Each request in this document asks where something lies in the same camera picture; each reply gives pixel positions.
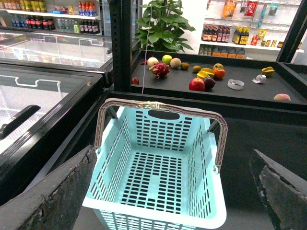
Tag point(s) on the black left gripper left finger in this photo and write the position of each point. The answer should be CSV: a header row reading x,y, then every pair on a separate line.
x,y
55,202

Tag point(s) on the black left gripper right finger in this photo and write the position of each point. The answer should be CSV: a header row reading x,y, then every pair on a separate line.
x,y
282,193

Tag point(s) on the light blue plastic shopping basket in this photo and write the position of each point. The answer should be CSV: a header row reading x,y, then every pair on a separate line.
x,y
156,170

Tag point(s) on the green red mango back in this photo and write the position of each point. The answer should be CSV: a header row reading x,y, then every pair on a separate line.
x,y
218,66

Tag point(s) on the glass top freezer near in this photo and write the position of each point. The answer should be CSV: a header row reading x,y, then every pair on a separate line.
x,y
38,109

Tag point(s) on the glass freezer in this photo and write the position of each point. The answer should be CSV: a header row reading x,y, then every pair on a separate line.
x,y
38,109
76,52

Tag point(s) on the pink peach front right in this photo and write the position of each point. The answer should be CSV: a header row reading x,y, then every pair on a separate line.
x,y
282,97

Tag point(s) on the clear tape roll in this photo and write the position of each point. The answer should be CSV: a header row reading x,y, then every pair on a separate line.
x,y
235,84

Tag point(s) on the yellow star fruit right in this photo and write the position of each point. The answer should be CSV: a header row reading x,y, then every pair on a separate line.
x,y
268,71

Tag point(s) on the dark purple plum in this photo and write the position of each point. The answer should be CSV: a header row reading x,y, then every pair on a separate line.
x,y
209,83

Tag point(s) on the orange persimmon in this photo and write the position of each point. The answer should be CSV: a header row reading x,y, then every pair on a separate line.
x,y
219,73

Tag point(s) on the red apple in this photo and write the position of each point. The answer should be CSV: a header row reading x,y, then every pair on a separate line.
x,y
197,84

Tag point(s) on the small red fruit left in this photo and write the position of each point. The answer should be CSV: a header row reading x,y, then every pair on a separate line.
x,y
135,81

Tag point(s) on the glass top freezer far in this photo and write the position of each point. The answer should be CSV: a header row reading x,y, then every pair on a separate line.
x,y
76,52

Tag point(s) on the brown kiwi right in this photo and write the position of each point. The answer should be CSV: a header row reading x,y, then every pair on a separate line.
x,y
196,69

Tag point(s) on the brown kiwi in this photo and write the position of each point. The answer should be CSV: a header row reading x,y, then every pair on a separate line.
x,y
196,69
184,66

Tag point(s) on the brown kiwi left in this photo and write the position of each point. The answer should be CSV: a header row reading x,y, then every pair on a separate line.
x,y
184,66

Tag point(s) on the pink dragon fruit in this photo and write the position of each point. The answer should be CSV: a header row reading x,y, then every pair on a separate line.
x,y
160,70

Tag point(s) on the pale peach fruit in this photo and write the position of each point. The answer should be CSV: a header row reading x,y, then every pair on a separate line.
x,y
175,63

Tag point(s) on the green apple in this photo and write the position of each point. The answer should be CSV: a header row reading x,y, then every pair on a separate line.
x,y
166,59

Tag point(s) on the green potted plant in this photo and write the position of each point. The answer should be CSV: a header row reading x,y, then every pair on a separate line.
x,y
162,26

